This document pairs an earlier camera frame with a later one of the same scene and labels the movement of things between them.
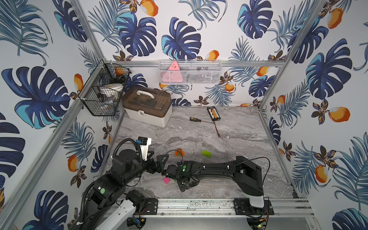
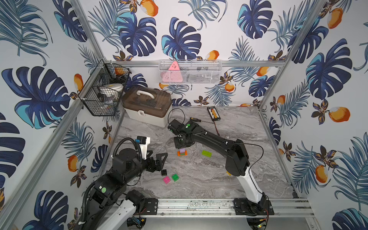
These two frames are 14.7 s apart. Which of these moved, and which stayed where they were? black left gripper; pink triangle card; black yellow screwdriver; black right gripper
Moved: black right gripper
Stayed: black yellow screwdriver; black left gripper; pink triangle card
